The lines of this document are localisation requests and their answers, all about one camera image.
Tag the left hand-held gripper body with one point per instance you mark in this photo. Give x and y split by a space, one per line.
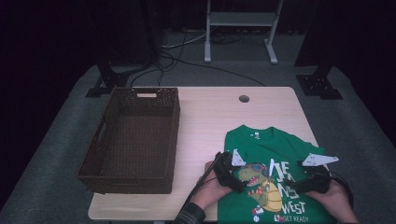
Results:
224 174

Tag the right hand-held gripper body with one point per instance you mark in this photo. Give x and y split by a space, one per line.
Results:
317 183

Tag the person's left hand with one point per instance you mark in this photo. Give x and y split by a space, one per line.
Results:
213 193

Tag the white metal stand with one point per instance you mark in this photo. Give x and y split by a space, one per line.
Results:
241 19

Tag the brown woven basket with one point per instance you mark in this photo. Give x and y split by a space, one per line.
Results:
140 130

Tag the green dinosaur print t-shirt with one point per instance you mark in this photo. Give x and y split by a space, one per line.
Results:
274 146

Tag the black stand with base plate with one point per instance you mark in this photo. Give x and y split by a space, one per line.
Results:
319 84
109 81

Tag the person's right hand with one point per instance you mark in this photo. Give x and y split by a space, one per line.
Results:
337 205

